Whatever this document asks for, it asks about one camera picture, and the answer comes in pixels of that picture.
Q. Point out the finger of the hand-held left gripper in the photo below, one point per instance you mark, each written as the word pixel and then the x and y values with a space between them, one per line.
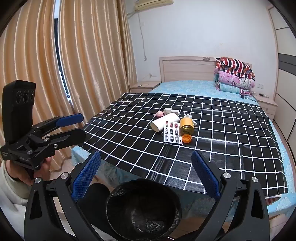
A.
pixel 69 119
pixel 71 138

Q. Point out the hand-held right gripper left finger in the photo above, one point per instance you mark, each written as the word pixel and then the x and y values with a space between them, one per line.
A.
pixel 86 176

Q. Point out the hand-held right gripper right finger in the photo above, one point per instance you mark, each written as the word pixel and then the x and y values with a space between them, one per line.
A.
pixel 205 176

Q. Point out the orange bottle cap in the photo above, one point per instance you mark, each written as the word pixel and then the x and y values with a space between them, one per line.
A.
pixel 186 138

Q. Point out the orange plastic bottle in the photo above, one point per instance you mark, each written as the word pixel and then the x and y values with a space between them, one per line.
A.
pixel 186 126

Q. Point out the pill blister pack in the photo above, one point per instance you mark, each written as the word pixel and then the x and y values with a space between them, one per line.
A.
pixel 172 134

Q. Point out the black bin with plastic liner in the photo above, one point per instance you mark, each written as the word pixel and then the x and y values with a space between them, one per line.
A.
pixel 143 208

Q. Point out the person's left forearm white sleeve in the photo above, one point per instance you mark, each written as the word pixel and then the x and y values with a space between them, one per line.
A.
pixel 10 199

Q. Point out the person's left hand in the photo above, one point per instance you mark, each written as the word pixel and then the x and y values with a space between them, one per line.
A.
pixel 25 175

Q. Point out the black white checked tablecloth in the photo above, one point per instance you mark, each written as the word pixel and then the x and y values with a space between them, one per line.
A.
pixel 219 143

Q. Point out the window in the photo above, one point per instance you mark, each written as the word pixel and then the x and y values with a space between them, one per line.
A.
pixel 60 69

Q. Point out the crumpled white tissue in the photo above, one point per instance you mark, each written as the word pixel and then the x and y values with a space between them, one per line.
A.
pixel 188 115

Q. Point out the white plug adapter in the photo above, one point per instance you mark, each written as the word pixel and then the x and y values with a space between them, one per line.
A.
pixel 168 110

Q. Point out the small pink toy figure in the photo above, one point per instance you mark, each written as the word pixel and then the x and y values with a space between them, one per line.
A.
pixel 159 113

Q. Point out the light blue folded blanket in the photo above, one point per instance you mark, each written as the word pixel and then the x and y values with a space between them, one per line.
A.
pixel 229 88

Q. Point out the bed with blue patterned sheet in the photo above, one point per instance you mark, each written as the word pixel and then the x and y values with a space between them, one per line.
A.
pixel 185 87

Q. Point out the wooden nightstand with keys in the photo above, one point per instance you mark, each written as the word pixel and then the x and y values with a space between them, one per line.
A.
pixel 266 104

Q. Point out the bunch of keys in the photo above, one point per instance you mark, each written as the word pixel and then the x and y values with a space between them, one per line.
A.
pixel 263 95

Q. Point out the pink printed folded blanket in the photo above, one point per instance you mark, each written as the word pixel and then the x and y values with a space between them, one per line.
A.
pixel 231 80

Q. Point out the wooden bed headboard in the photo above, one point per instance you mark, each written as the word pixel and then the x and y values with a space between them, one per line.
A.
pixel 185 68

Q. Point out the red white striped folded blanket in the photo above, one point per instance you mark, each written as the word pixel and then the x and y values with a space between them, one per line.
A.
pixel 233 64

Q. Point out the wooden wardrobe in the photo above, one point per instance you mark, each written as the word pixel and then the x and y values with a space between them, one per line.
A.
pixel 285 69

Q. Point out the white air conditioner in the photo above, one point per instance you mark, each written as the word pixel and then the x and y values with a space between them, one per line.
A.
pixel 152 4

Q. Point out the white wall socket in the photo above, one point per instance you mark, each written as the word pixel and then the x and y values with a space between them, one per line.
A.
pixel 260 86

